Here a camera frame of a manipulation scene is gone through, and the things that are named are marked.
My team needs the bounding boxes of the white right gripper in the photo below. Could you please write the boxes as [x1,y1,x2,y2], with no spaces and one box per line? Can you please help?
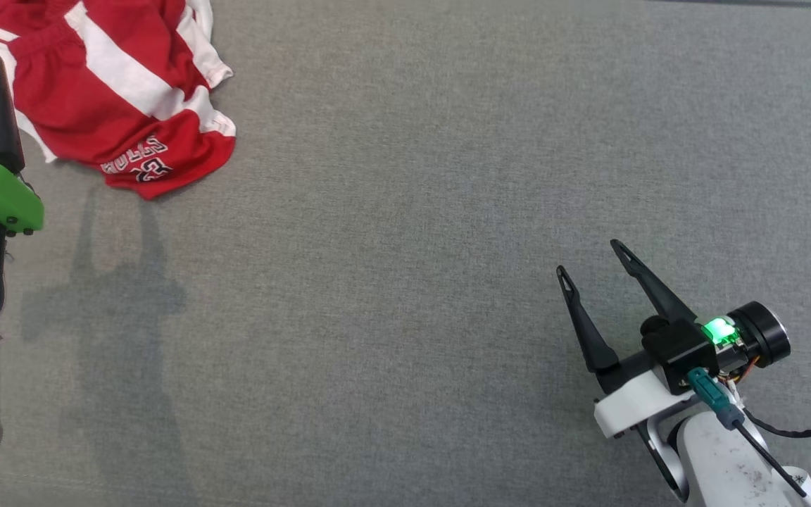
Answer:
[557,239,791,439]

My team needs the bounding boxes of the white cable label tag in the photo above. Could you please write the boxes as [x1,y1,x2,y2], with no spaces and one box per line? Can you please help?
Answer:
[782,467,811,507]

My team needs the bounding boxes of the red white-striped Bulls shorts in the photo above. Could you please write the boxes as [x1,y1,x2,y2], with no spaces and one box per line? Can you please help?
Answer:
[0,0,237,201]

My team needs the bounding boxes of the grey fabric sofa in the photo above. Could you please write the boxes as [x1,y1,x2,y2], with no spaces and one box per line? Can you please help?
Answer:
[0,0,811,507]

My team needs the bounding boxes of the thin black cable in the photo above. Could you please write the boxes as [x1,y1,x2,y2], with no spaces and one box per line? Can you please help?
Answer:
[743,410,811,455]

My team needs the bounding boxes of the black cable with teal plug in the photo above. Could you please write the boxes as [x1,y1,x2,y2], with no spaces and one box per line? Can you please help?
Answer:
[687,368,807,498]

